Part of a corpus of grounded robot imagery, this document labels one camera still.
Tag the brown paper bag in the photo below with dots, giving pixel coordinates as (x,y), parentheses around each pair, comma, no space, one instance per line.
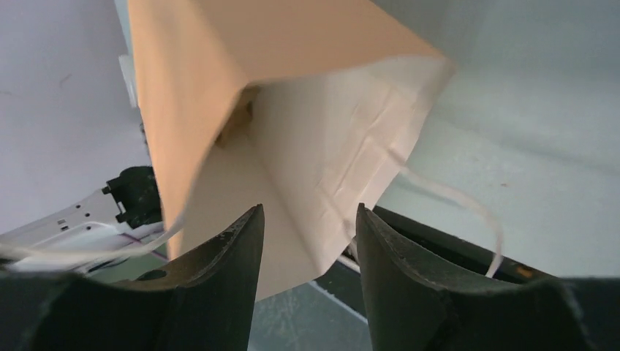
(344,92)

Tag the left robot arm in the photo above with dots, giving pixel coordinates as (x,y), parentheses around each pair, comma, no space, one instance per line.
(124,213)

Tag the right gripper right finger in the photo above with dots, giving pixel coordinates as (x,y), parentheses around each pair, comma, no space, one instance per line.
(407,310)

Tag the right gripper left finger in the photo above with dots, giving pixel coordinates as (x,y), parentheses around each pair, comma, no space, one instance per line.
(202,300)

